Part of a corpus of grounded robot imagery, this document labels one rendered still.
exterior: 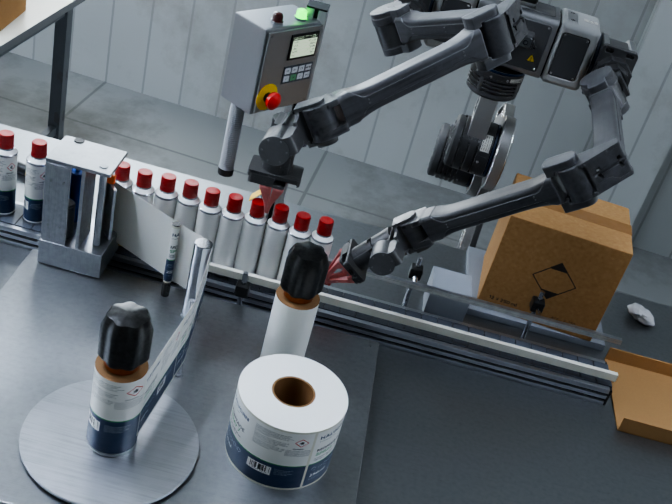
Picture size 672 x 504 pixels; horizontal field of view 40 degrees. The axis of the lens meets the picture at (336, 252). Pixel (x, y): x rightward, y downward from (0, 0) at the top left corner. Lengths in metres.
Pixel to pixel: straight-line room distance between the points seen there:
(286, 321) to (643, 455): 0.87
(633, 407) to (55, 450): 1.31
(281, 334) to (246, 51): 0.58
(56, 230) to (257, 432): 0.69
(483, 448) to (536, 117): 2.76
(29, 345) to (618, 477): 1.24
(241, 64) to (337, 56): 2.62
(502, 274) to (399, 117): 2.38
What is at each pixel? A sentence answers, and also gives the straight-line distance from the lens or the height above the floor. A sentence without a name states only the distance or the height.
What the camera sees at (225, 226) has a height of 1.02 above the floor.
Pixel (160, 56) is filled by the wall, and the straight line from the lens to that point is 4.82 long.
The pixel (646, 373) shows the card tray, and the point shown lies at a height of 0.83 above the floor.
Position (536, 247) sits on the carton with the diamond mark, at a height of 1.06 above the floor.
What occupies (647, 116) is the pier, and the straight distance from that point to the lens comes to 4.44.
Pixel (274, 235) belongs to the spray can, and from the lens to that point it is 2.06.
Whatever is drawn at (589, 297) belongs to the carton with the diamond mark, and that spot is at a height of 0.97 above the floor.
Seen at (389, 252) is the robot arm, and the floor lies 1.10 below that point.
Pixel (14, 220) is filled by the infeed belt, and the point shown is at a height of 0.88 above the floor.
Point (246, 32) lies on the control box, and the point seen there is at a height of 1.45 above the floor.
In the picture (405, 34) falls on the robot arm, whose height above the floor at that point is 1.46.
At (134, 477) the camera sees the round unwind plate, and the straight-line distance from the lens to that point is 1.66.
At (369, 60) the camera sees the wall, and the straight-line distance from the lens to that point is 4.52.
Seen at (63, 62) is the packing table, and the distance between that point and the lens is 3.95.
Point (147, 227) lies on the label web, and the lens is 2.04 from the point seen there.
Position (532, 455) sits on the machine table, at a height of 0.83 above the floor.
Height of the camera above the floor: 2.13
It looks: 33 degrees down
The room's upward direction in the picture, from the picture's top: 16 degrees clockwise
